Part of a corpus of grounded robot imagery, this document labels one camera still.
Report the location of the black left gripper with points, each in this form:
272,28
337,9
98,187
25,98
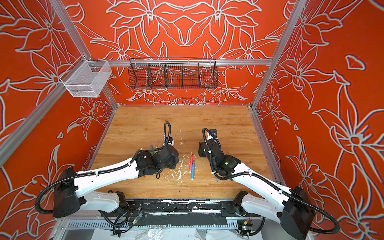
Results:
175,162

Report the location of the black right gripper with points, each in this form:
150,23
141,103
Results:
201,149

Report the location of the pink pen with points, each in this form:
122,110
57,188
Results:
191,163

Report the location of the blue pen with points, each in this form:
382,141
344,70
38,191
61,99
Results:
193,171

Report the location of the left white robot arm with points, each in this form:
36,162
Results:
78,191

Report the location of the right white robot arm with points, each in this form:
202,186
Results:
288,207

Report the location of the white mesh basket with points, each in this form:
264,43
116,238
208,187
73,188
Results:
85,81

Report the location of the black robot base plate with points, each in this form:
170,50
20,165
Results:
179,212

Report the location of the white cable duct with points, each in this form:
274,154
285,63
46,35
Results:
99,224

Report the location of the black wire basket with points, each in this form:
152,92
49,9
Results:
173,76

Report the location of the horizontal aluminium frame rail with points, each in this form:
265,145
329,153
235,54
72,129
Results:
219,63

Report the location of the left aluminium frame rail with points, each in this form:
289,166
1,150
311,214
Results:
10,145

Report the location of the right aluminium frame post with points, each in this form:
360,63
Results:
290,25

